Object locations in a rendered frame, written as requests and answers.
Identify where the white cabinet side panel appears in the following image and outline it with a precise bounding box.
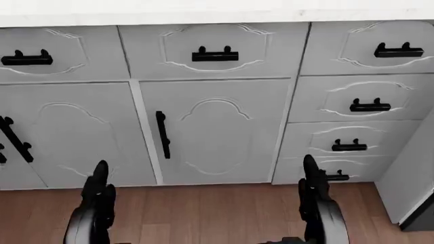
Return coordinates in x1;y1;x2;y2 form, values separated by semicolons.
375;119;434;225

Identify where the grey cabinet door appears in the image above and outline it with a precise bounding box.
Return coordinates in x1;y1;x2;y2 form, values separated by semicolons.
0;149;47;191
0;81;157;190
138;77;293;186

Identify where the black drawer bar handle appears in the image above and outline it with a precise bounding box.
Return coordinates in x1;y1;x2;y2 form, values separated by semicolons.
374;41;425;59
349;97;392;113
331;138;368;153
0;48;54;66
191;45;240;63
323;169;350;182

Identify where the dark grey appliance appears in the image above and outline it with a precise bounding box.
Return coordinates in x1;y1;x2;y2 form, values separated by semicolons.
398;195;434;232

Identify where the wide grey drawer front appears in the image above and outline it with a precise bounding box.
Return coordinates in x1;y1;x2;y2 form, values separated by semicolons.
0;24;132;84
300;20;434;77
117;22;310;80

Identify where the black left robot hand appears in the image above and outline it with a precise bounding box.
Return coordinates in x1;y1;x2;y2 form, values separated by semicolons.
63;159;118;244

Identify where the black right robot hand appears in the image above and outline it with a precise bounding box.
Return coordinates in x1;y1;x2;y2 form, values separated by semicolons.
298;154;351;244

